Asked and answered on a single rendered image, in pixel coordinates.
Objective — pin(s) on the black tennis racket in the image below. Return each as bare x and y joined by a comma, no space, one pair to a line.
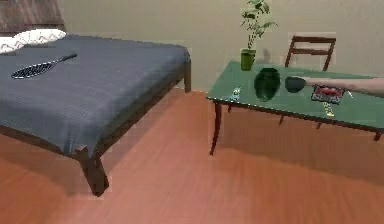
33,69

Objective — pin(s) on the green potted house plant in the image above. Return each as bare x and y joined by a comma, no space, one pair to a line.
248,58

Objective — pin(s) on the white patterned pillow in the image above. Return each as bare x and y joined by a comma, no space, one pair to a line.
40,35
8,44

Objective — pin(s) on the bed with grey blanket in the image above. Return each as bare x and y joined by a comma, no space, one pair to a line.
100,86

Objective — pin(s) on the dark green vase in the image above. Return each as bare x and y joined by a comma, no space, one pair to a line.
266,83

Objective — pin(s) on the brown wooden chair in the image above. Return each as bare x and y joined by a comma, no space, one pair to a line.
311,50

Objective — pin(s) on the small teal bottle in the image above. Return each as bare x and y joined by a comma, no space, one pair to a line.
236,94

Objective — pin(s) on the green top wooden table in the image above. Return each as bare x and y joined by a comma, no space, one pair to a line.
350,108

